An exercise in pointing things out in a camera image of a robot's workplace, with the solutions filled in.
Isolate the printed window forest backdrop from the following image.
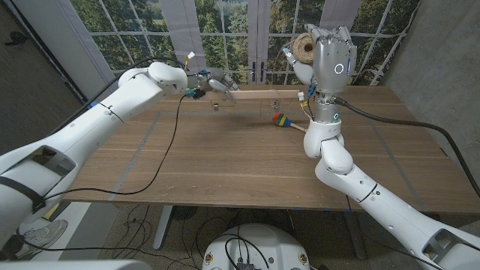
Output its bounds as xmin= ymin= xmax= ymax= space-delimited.
xmin=69 ymin=0 xmax=423 ymax=99

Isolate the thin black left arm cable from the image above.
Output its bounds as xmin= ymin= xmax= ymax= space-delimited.
xmin=43 ymin=95 xmax=188 ymax=200

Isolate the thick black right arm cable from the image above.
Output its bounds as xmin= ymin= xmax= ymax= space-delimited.
xmin=333 ymin=96 xmax=480 ymax=198

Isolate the grey sneaker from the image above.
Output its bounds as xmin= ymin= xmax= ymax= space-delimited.
xmin=16 ymin=219 xmax=68 ymax=260

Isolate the black wall hook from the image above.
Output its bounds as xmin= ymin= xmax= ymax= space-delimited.
xmin=4 ymin=31 xmax=28 ymax=47

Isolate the wooden clip hanger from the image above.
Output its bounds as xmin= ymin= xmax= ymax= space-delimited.
xmin=211 ymin=88 xmax=301 ymax=113

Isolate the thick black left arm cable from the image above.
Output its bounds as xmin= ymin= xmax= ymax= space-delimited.
xmin=48 ymin=55 xmax=187 ymax=136

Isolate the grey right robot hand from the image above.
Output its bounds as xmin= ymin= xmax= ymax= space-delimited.
xmin=283 ymin=24 xmax=359 ymax=124

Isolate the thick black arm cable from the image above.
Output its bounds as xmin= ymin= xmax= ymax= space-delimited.
xmin=333 ymin=96 xmax=480 ymax=198
xmin=48 ymin=55 xmax=187 ymax=136

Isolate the white table leg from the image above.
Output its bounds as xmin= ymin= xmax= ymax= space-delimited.
xmin=152 ymin=204 xmax=174 ymax=251

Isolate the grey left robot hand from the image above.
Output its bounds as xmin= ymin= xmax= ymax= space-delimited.
xmin=185 ymin=67 xmax=242 ymax=105

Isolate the grey table leg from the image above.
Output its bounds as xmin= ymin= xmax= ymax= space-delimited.
xmin=344 ymin=211 xmax=368 ymax=260

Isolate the colourful striped wooden maraca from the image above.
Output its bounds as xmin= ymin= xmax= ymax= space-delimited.
xmin=271 ymin=112 xmax=308 ymax=134

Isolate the white robot torso base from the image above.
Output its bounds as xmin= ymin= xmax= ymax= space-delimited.
xmin=201 ymin=223 xmax=311 ymax=270

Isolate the brown twine spool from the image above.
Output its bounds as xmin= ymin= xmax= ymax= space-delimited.
xmin=277 ymin=32 xmax=317 ymax=65

